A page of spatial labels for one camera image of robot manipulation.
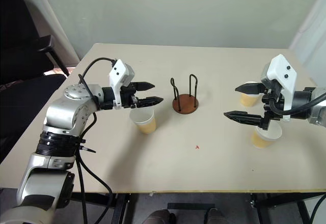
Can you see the yellow white paper cup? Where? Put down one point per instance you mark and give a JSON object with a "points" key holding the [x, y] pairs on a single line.
{"points": [[146, 124], [263, 140], [248, 99]]}

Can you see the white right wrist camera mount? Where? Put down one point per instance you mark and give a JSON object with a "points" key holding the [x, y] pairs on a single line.
{"points": [[282, 73]]}

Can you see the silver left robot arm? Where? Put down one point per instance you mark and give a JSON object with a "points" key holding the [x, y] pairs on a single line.
{"points": [[61, 112]]}

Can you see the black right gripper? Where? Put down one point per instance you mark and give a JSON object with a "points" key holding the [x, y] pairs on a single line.
{"points": [[270, 107]]}

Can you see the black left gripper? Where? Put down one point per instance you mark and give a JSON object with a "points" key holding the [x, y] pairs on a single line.
{"points": [[128, 94]]}

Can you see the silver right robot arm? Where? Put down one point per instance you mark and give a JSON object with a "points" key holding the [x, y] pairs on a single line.
{"points": [[317, 107]]}

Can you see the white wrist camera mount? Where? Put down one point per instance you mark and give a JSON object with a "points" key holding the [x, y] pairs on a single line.
{"points": [[282, 73], [119, 68]]}

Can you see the black chair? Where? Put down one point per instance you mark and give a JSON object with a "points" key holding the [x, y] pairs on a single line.
{"points": [[20, 35]]}

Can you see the black metal table frame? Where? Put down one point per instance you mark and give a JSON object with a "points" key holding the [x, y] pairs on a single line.
{"points": [[122, 206]]}

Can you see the dark rounded shape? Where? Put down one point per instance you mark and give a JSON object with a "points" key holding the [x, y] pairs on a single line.
{"points": [[159, 217], [217, 216]]}

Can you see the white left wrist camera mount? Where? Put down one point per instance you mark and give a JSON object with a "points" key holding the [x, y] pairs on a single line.
{"points": [[119, 68]]}

